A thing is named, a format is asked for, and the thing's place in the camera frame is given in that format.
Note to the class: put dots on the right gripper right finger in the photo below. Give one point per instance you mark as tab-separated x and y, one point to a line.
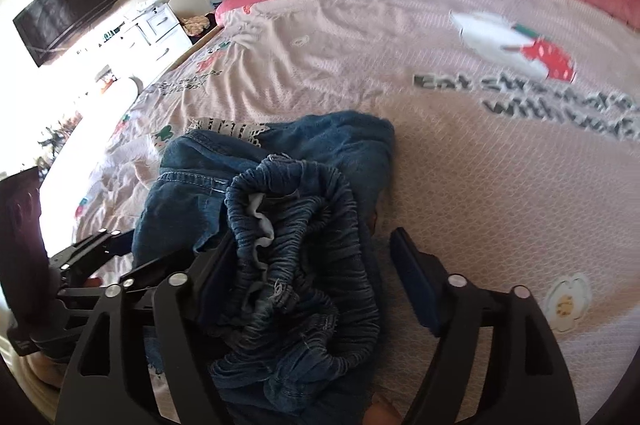
526	382

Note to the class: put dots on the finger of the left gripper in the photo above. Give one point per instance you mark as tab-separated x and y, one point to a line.
87	244
177	269

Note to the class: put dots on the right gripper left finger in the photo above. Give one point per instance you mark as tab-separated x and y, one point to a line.
162	328

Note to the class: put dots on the blue denim pants lace trim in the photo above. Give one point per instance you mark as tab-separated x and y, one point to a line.
292	326

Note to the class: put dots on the white dresser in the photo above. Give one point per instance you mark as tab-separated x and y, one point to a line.
136	41

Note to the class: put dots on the pink printed bed sheet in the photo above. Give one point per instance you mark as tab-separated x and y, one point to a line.
516	150

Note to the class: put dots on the black wall television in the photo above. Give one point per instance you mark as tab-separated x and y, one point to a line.
45	26

